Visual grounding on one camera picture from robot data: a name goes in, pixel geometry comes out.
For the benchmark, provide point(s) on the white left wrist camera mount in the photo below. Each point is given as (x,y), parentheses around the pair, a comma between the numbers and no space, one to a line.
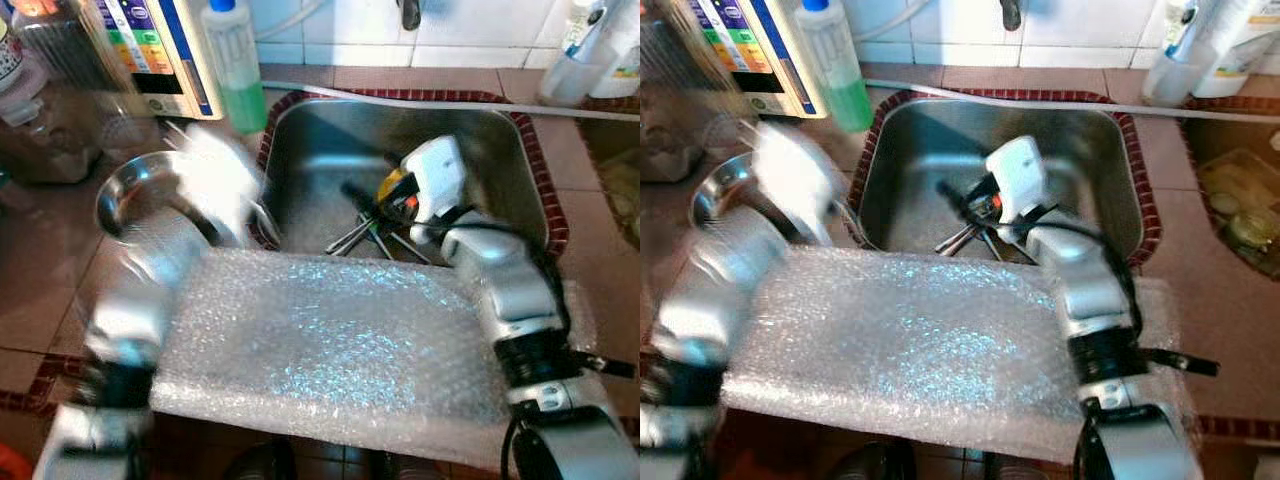
(800,180)
(220,180)

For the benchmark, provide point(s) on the yellow plastic bowl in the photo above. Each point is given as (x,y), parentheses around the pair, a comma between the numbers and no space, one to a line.
(392,185)

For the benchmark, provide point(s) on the green soap bottle blue cap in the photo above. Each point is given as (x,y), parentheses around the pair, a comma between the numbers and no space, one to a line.
(238,90)
(840,90)

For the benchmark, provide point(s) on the stainless steel sink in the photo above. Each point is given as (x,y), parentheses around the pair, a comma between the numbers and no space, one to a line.
(320,160)
(910,160)

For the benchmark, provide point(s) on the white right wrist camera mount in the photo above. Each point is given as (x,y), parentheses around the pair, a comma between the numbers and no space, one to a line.
(1020,180)
(437,180)

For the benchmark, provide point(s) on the straight white tube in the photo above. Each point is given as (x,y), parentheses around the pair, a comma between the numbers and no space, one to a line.
(1050,103)
(450,103)

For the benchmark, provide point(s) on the rectangular glass container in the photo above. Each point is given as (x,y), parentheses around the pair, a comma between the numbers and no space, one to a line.
(1240,180)
(622,178)

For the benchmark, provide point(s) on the pale pink plastic lid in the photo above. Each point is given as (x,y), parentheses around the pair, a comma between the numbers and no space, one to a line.
(22,100)

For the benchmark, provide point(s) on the small white squeeze bottle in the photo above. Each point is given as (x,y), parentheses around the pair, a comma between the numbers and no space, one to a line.
(1180,28)
(582,28)

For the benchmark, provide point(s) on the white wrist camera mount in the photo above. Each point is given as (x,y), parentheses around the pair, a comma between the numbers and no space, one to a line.
(1020,180)
(220,180)
(800,180)
(437,180)

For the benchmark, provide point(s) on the white blue water ionizer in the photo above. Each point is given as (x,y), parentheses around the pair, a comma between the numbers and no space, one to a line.
(160,50)
(760,50)

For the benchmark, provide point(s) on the clear bubble wrap sheet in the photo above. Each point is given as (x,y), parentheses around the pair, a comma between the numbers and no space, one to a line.
(330,350)
(900,350)

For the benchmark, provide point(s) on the dark metal faucet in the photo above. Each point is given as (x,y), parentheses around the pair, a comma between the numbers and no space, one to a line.
(1011,15)
(410,15)

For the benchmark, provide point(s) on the dark tiled wash basin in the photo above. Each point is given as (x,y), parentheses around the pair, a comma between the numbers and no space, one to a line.
(605,220)
(1215,255)

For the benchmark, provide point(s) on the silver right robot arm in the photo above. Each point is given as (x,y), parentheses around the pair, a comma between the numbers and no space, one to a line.
(1100,300)
(520,300)

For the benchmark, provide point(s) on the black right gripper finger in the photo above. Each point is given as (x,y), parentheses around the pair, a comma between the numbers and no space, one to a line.
(365,200)
(958,200)

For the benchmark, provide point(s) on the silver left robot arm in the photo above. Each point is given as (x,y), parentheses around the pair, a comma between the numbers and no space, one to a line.
(700,320)
(130,320)

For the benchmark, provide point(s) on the round glass cup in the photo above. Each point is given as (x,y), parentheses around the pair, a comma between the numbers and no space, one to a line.
(1253,230)

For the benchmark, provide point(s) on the patterned ceramic cup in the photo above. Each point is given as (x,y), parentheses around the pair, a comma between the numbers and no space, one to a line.
(10,55)

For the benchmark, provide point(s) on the clear plastic cup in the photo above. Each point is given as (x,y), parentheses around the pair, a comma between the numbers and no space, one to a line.
(1170,85)
(568,85)

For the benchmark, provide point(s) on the large white detergent bottle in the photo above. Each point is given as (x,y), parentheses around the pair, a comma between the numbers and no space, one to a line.
(1240,45)
(620,50)

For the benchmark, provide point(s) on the round steel bowl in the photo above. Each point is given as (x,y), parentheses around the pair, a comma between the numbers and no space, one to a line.
(130,195)
(715,195)

